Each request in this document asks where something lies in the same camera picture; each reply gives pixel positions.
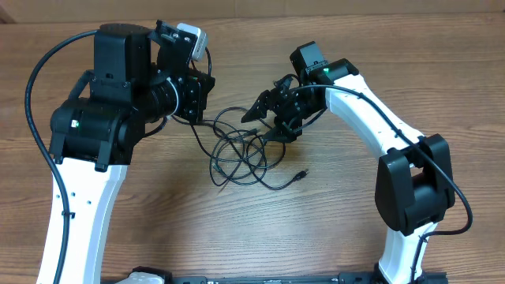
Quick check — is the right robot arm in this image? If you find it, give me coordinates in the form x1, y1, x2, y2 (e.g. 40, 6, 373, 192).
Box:
241, 42, 455, 283

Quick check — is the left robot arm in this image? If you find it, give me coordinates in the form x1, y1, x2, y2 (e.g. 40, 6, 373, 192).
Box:
37, 21, 215, 283

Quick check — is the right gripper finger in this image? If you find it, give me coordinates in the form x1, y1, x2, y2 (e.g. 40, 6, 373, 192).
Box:
263, 126, 301, 143
241, 90, 271, 123

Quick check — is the black multi-head cable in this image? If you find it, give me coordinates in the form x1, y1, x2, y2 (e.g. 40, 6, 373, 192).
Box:
171, 106, 310, 192

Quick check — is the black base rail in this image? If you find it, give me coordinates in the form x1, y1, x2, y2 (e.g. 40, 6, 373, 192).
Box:
102, 267, 449, 284

